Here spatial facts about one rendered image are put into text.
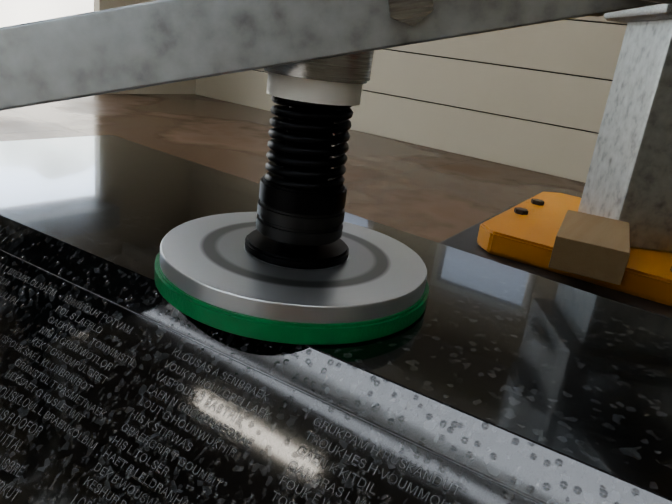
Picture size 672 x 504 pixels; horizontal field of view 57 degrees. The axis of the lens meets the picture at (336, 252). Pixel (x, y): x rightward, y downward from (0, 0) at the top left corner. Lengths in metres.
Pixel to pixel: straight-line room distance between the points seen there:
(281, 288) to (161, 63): 0.17
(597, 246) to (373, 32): 0.61
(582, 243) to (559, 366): 0.50
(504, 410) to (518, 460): 0.03
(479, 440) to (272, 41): 0.27
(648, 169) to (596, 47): 5.50
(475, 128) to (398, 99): 1.02
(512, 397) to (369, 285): 0.13
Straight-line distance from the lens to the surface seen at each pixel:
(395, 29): 0.41
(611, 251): 0.94
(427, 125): 7.23
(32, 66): 0.46
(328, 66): 0.43
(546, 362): 0.45
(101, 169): 0.83
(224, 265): 0.45
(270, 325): 0.40
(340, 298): 0.42
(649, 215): 1.17
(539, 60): 6.76
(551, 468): 0.36
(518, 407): 0.39
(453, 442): 0.37
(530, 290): 0.58
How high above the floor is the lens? 1.06
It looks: 19 degrees down
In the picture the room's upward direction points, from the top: 8 degrees clockwise
